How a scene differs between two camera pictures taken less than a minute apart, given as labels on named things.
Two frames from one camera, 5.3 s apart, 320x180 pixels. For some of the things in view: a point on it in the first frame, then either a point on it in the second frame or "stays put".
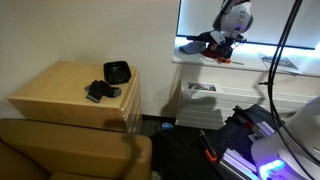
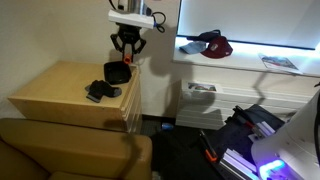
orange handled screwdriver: x=224 y=60 to x=127 y=58
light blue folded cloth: x=194 y=47 stays put
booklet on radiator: x=198 y=86 stays put
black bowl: x=116 y=72 stays put
